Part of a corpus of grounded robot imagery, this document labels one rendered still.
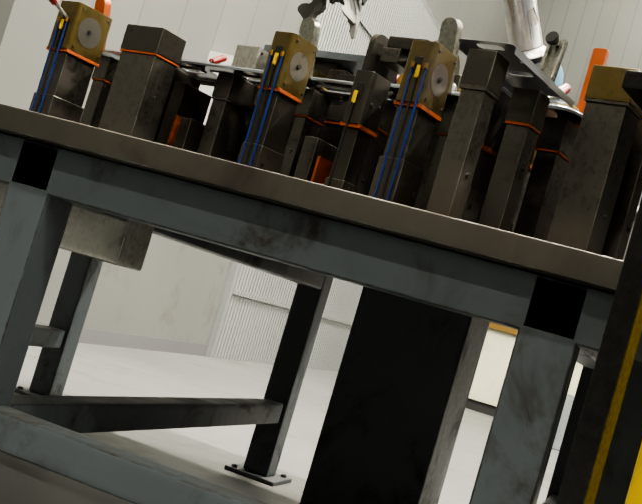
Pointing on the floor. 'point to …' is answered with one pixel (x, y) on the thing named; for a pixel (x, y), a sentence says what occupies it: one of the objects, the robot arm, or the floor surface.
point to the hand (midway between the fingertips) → (327, 37)
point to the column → (395, 404)
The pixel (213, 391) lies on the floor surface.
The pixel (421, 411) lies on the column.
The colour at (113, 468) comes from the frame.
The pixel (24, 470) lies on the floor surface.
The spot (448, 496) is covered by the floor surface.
